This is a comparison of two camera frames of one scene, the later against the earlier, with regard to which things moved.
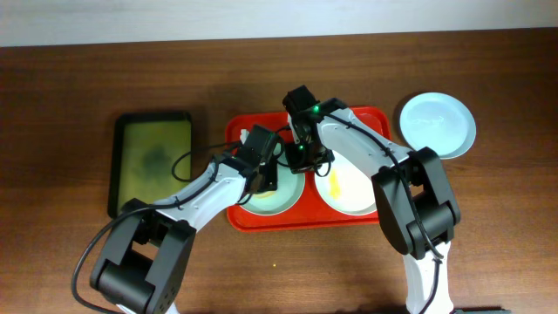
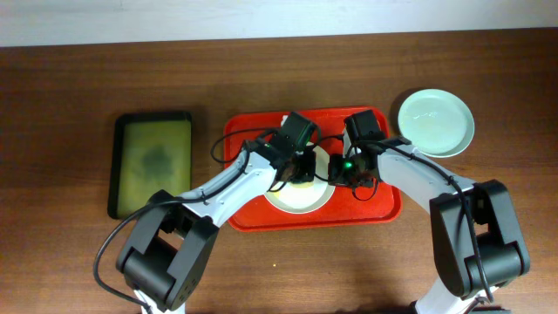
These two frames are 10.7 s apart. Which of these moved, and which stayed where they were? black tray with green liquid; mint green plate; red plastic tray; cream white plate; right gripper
Moved: right gripper; mint green plate; cream white plate
Stayed: red plastic tray; black tray with green liquid
